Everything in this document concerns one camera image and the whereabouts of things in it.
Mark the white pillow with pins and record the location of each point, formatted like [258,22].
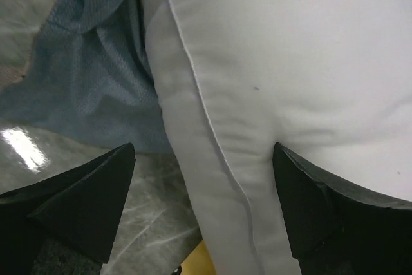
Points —
[328,79]

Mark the blue plaid pillowcase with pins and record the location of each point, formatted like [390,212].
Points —
[89,78]

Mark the yellow cartoon vehicle pillow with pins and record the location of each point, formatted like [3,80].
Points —
[198,262]

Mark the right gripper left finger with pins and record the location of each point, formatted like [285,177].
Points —
[67,224]

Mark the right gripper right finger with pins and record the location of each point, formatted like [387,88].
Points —
[337,227]

